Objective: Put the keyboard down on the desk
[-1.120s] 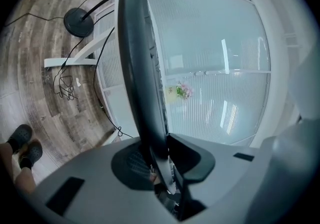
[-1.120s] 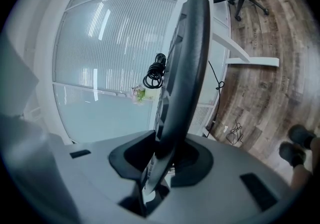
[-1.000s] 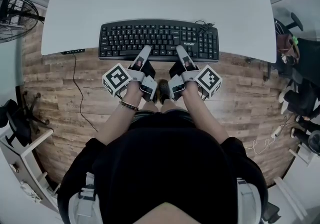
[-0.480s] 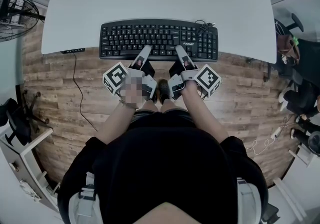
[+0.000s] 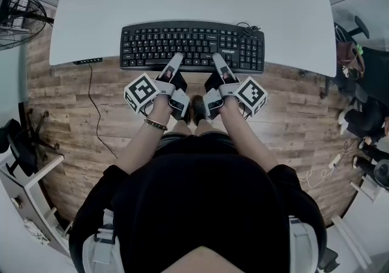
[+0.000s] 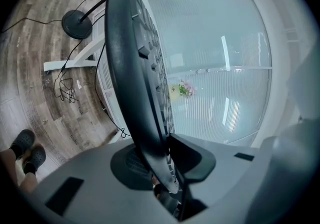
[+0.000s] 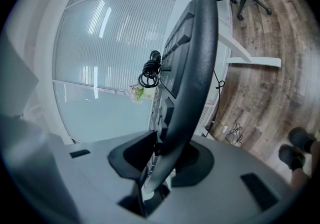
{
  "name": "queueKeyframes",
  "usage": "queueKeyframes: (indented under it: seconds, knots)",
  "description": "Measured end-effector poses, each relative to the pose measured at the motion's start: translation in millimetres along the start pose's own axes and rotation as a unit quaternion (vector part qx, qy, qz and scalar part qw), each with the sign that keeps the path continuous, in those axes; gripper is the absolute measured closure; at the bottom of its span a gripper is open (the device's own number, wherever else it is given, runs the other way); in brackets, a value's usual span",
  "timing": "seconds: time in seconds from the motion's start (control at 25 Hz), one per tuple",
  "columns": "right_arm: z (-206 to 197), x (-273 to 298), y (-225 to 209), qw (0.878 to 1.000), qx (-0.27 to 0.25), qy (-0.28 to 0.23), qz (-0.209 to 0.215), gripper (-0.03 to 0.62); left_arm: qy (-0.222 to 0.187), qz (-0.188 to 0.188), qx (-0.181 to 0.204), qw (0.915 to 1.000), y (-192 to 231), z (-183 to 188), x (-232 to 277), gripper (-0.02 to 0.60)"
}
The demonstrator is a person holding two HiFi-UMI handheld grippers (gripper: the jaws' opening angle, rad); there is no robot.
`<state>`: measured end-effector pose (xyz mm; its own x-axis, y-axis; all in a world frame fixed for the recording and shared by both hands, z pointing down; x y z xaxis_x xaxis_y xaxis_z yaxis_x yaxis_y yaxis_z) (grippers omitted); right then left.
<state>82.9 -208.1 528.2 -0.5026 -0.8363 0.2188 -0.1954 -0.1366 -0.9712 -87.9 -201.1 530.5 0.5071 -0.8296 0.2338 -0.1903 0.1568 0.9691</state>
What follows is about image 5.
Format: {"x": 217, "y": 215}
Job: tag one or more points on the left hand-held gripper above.
{"x": 142, "y": 93}

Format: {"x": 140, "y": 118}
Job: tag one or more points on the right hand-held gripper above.
{"x": 250, "y": 95}

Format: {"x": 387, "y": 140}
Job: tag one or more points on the black keyboard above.
{"x": 188, "y": 41}

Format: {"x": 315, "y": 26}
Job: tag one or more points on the person's right forearm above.
{"x": 246, "y": 141}

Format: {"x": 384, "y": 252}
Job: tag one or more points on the person's left forearm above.
{"x": 143, "y": 144}

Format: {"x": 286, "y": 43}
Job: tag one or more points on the black desk leg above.
{"x": 326, "y": 86}

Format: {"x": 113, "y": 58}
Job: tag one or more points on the person's black right shoe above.
{"x": 200, "y": 109}

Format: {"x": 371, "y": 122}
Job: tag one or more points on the person's black shoe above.
{"x": 200, "y": 109}
{"x": 187, "y": 113}

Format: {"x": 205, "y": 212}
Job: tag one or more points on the person's black left shoe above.
{"x": 187, "y": 113}

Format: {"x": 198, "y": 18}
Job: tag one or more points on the person's legs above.
{"x": 194, "y": 128}

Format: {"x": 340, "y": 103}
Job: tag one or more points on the black power strip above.
{"x": 88, "y": 60}

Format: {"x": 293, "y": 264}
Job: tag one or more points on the person's black shirt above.
{"x": 200, "y": 205}

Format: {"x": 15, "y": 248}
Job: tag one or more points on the brown bag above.
{"x": 352, "y": 59}

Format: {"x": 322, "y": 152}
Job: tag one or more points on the black swivel chair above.
{"x": 375, "y": 62}

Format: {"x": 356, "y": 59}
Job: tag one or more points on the black standing fan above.
{"x": 18, "y": 16}

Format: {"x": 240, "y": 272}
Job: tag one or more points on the black office chair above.
{"x": 21, "y": 147}

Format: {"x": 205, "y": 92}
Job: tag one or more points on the white shelf unit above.
{"x": 36, "y": 199}

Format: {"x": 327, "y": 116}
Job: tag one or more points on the white side table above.
{"x": 361, "y": 220}

